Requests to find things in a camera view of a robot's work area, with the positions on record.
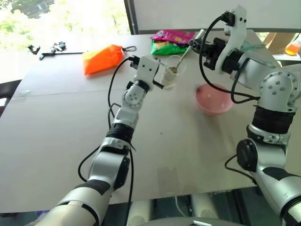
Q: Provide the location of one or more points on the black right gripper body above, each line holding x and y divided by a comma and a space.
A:
211, 53

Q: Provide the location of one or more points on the clear glass mug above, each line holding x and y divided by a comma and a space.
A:
171, 73

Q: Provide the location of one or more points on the silver metal spoon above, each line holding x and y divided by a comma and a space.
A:
182, 58

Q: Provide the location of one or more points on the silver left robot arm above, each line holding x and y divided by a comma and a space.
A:
131, 99

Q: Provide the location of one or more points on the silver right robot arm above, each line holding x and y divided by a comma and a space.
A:
277, 84

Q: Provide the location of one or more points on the pale oatmeal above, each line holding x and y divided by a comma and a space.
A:
168, 77

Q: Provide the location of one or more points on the pink plastic bowl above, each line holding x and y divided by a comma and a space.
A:
212, 100

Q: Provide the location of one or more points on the pink and green snack bag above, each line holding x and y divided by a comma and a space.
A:
172, 42

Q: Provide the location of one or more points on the translucent teal plastic item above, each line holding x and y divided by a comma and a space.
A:
249, 46

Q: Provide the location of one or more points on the orange liquid glass flask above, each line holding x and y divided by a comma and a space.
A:
293, 47

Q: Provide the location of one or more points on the thin black rod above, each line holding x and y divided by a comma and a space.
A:
70, 53

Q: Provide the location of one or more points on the black and white tool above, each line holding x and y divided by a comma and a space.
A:
53, 50

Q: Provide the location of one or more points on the white cylindrical leg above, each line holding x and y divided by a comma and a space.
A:
204, 208
139, 212

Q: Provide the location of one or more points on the small black clamp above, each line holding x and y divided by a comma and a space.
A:
34, 48

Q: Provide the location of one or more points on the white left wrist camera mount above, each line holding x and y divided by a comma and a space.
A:
147, 69

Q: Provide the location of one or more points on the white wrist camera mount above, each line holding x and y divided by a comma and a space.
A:
235, 35
147, 69

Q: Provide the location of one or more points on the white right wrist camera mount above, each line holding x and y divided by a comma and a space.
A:
235, 35

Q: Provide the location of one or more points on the dark grey window post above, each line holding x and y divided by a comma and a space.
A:
131, 16

